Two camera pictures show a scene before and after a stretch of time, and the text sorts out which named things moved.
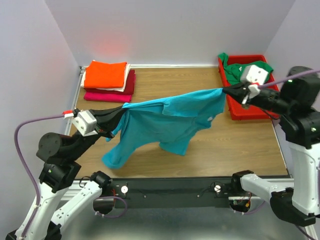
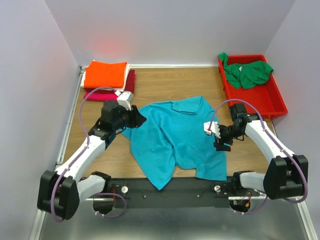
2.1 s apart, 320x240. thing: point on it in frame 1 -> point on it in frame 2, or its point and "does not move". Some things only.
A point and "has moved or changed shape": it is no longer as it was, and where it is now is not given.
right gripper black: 238,91 -> 220,146
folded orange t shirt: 101,75 does not move
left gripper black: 107,119 -> 137,118
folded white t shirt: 117,89 does not move
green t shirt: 233,71 does not move
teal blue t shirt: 174,121 has moved or changed shape
